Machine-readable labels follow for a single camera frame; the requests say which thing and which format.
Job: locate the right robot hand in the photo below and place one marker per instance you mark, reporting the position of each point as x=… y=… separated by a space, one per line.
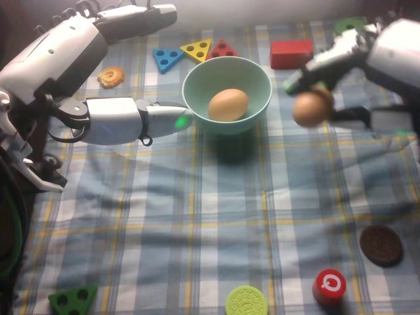
x=397 y=52

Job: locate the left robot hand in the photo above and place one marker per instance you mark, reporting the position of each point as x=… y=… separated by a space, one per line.
x=59 y=52

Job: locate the brown egg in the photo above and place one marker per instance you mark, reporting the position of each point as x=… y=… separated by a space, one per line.
x=228 y=105
x=310 y=111

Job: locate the teal bowl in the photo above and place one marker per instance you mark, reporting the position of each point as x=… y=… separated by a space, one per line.
x=200 y=85

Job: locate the tan swirl cookie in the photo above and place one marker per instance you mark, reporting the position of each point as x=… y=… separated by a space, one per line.
x=111 y=78

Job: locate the blue triangle block with holes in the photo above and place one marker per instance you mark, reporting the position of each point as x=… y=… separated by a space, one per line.
x=166 y=59

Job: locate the red rectangular block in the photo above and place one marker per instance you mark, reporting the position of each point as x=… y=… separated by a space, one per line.
x=288 y=54

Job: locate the yellow triangle block with holes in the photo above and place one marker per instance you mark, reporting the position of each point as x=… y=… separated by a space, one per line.
x=197 y=50

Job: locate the red triangle block with holes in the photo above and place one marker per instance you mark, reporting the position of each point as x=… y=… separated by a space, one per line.
x=223 y=49

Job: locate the brown sandwich cookie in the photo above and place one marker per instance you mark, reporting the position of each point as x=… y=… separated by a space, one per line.
x=381 y=246

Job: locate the blue plaid tablecloth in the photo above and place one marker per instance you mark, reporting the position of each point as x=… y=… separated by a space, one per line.
x=210 y=236

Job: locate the red cylinder with white logo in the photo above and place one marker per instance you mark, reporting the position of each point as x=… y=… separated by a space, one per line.
x=329 y=286

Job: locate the green triangle block with holes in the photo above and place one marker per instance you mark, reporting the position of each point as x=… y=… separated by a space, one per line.
x=77 y=300

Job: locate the green sandwich cookie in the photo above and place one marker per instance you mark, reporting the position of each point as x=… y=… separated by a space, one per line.
x=246 y=301

